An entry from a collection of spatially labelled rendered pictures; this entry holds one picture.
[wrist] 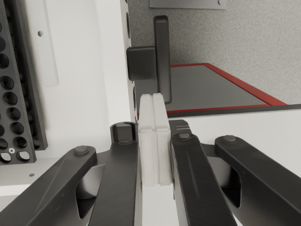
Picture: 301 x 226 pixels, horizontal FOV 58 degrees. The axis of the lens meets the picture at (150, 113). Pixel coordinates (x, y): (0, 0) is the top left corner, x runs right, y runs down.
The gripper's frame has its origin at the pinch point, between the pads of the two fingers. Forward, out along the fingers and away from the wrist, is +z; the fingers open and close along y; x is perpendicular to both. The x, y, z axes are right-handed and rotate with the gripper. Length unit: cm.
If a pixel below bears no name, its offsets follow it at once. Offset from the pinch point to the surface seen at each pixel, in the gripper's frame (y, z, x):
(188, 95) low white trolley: 8.0, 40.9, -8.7
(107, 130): -5.5, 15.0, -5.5
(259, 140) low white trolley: 15.9, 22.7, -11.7
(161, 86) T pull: 0.9, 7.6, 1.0
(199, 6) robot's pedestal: 21, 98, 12
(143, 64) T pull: -0.5, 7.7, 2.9
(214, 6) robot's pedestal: 27, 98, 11
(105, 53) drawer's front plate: -3.2, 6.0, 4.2
